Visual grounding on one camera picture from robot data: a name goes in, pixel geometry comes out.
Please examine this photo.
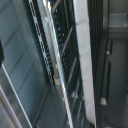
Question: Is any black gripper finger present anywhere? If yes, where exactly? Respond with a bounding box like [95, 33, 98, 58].
[0, 39, 5, 66]

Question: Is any black wire oven tray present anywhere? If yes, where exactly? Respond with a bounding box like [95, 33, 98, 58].
[27, 0, 98, 128]

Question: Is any black dish rack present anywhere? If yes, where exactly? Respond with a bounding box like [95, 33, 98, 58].
[0, 0, 128, 128]

